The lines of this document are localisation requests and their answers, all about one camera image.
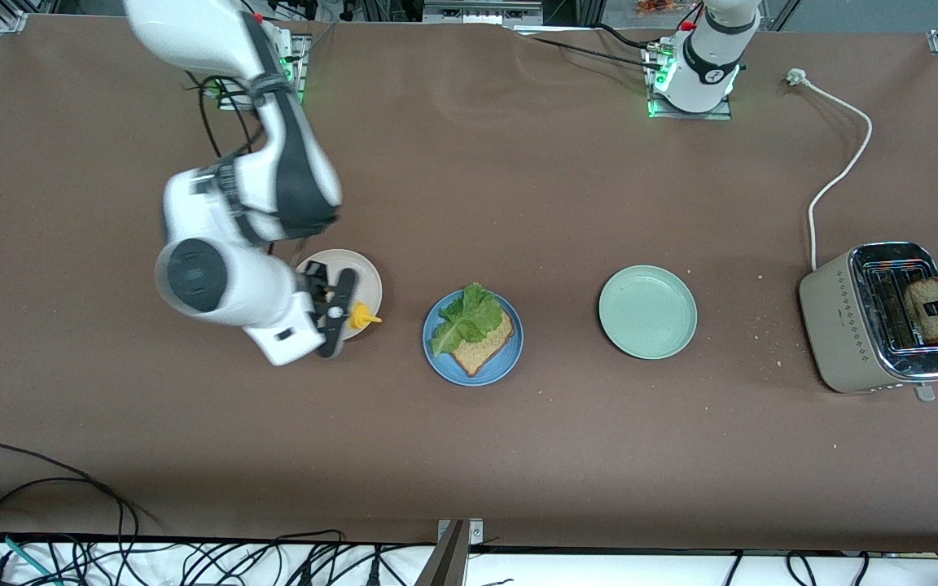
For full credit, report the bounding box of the beige chrome toaster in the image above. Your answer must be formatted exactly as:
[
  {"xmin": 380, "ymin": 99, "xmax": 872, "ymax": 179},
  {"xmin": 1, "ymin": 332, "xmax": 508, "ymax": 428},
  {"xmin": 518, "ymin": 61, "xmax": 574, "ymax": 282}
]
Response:
[{"xmin": 799, "ymin": 241, "xmax": 938, "ymax": 403}]

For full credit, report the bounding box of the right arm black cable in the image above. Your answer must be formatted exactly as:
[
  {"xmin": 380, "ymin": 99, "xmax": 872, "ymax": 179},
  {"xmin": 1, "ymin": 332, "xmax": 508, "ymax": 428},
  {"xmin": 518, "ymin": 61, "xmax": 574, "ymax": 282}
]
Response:
[{"xmin": 184, "ymin": 69, "xmax": 262, "ymax": 164}]

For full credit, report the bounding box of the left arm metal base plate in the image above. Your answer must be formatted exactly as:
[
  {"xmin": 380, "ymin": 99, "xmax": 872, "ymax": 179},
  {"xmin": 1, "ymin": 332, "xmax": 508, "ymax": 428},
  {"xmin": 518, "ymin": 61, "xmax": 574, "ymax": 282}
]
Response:
[{"xmin": 645, "ymin": 42, "xmax": 735, "ymax": 121}]

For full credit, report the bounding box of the white sheet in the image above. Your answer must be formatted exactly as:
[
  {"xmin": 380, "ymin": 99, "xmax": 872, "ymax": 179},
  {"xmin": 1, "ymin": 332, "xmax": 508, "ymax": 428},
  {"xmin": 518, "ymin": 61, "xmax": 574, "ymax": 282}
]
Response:
[{"xmin": 0, "ymin": 537, "xmax": 938, "ymax": 586}]

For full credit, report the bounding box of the teal cable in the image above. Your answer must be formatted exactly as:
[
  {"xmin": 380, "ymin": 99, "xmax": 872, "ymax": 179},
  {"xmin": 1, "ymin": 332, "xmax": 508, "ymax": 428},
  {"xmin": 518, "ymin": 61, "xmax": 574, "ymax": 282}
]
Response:
[{"xmin": 0, "ymin": 529, "xmax": 67, "ymax": 586}]

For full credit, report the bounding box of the thin black looping cable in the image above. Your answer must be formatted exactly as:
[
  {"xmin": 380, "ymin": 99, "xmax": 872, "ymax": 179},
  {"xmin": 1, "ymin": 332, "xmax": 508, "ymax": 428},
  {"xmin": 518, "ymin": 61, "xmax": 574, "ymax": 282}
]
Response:
[{"xmin": 0, "ymin": 444, "xmax": 144, "ymax": 562}]

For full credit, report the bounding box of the brown bread slice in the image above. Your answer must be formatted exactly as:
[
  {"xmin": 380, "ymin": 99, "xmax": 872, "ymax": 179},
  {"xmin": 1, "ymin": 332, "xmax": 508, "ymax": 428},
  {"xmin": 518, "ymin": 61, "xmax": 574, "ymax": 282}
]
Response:
[
  {"xmin": 905, "ymin": 277, "xmax": 938, "ymax": 343},
  {"xmin": 451, "ymin": 309, "xmax": 516, "ymax": 377}
]

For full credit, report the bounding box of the small metal bracket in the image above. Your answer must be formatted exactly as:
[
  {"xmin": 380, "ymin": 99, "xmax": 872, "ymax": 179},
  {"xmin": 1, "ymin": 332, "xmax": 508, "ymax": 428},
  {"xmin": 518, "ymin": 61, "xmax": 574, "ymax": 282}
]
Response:
[{"xmin": 436, "ymin": 518, "xmax": 484, "ymax": 556}]

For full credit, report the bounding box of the dark metal pole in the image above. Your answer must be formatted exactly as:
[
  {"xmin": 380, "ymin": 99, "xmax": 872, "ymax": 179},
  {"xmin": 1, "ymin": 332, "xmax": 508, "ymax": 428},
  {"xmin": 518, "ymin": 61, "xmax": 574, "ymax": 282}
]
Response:
[{"xmin": 412, "ymin": 521, "xmax": 470, "ymax": 586}]

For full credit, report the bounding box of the grey metal box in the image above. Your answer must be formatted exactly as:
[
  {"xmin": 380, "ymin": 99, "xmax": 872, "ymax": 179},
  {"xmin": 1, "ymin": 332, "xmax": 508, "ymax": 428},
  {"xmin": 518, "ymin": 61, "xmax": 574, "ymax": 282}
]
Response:
[{"xmin": 423, "ymin": 0, "xmax": 544, "ymax": 24}]

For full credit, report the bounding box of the mint green round plate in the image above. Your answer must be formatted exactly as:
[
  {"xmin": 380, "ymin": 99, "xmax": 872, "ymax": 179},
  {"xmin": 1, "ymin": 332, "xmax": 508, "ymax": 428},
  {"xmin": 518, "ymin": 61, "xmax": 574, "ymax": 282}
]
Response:
[{"xmin": 598, "ymin": 265, "xmax": 699, "ymax": 361}]

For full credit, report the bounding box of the beige round plate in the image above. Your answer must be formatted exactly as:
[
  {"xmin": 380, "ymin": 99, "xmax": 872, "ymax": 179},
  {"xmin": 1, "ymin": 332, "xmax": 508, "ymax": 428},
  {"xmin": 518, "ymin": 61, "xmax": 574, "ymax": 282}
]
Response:
[{"xmin": 294, "ymin": 249, "xmax": 384, "ymax": 343}]

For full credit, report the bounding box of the green lettuce leaf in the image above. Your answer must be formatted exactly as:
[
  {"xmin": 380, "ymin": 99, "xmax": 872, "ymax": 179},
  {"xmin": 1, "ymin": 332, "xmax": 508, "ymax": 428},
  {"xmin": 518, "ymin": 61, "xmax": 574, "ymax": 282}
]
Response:
[{"xmin": 430, "ymin": 282, "xmax": 504, "ymax": 357}]

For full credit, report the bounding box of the blue round plate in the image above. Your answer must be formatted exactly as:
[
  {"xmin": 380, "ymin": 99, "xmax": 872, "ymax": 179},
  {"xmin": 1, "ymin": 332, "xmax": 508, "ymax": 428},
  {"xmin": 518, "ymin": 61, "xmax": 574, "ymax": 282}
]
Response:
[{"xmin": 423, "ymin": 288, "xmax": 524, "ymax": 387}]

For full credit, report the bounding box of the black base power cable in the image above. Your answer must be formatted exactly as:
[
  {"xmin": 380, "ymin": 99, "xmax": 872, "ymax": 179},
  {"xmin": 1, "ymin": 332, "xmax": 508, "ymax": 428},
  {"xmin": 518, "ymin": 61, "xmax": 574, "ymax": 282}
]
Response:
[{"xmin": 518, "ymin": 23, "xmax": 665, "ymax": 70}]

